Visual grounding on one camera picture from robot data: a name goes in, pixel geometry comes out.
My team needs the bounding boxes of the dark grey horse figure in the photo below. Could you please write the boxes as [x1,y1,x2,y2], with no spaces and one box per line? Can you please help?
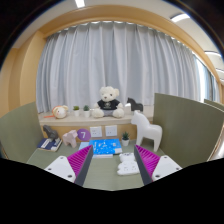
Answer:
[42,124,60,141]

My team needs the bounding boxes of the green desk partition panel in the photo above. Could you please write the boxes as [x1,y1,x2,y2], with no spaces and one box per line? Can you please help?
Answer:
[0,101,46,160]
[152,92,224,169]
[203,98,224,113]

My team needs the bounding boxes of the white wall socket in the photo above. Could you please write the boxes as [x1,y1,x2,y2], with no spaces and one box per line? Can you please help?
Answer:
[104,124,119,138]
[89,125,104,138]

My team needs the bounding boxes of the spiky potted plant white pot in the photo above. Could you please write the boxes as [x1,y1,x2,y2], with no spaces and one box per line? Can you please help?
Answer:
[120,130,131,147]

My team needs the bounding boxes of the pale blue book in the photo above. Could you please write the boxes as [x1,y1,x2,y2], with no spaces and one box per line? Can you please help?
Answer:
[78,141,114,159]

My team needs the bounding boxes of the light wooden shelf ledge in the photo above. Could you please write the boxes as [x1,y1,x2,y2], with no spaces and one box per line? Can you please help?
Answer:
[38,111,155,141]

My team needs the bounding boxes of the small potted plant white pot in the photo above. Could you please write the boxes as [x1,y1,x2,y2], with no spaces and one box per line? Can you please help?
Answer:
[82,104,91,118]
[72,105,81,118]

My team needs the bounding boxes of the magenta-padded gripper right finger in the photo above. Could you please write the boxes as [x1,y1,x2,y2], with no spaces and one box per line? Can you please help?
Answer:
[134,144,184,186]

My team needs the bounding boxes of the white bear-shaped power strip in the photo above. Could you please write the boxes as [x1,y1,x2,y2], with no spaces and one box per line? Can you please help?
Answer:
[116,152,141,177]

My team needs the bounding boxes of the round purple number sign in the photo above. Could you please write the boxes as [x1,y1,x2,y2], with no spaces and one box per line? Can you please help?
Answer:
[76,128,92,142]

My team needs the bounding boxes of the bright blue book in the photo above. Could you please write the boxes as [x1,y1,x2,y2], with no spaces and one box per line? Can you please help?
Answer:
[88,138,123,156]

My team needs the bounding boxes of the large white horse figure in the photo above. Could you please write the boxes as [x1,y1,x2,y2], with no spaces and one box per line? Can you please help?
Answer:
[130,109,163,153]

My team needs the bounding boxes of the pink horse figure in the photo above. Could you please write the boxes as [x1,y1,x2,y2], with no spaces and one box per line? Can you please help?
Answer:
[62,129,79,149]

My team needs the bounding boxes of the grey white curtain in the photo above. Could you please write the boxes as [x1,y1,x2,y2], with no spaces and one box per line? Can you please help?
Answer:
[35,21,204,114]

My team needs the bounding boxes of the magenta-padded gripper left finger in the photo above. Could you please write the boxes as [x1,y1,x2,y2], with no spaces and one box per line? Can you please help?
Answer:
[43,144,94,187]

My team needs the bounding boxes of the ceiling lights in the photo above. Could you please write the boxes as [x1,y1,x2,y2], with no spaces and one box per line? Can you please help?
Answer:
[74,0,224,73]

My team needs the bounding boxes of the small cream plush toy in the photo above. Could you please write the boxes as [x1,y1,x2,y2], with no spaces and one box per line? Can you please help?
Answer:
[51,104,69,120]

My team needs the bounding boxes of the cream teddy bear black shirt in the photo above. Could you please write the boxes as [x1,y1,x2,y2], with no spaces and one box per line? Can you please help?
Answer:
[91,85,125,119]

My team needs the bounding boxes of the black horse figure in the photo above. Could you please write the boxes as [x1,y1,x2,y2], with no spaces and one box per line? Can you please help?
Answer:
[126,97,144,113]

